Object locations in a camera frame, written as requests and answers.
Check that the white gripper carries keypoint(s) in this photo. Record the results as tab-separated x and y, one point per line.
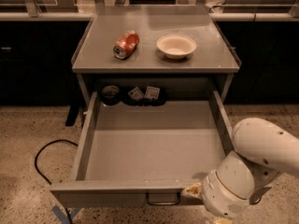
221	199

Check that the grey top drawer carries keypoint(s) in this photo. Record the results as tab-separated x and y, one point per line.
125	152

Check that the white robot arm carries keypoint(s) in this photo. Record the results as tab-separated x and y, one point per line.
262	151

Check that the black tray in drawer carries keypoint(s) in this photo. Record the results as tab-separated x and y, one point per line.
144	102

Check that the right white packet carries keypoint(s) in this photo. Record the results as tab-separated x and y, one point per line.
152	93

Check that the white packet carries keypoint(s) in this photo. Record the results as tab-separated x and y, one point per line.
136	94
152	93

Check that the left white packet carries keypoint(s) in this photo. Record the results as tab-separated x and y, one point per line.
136	94

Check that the grey metal cabinet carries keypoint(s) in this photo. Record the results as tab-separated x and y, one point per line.
96	65

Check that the black tape roll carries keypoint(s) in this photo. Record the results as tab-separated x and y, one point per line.
110	95

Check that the white paper bowl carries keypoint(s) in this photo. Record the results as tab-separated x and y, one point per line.
176	47

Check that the crushed red soda can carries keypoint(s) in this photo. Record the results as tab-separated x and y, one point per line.
126	45

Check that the black top drawer handle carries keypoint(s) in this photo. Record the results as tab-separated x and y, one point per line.
159	199

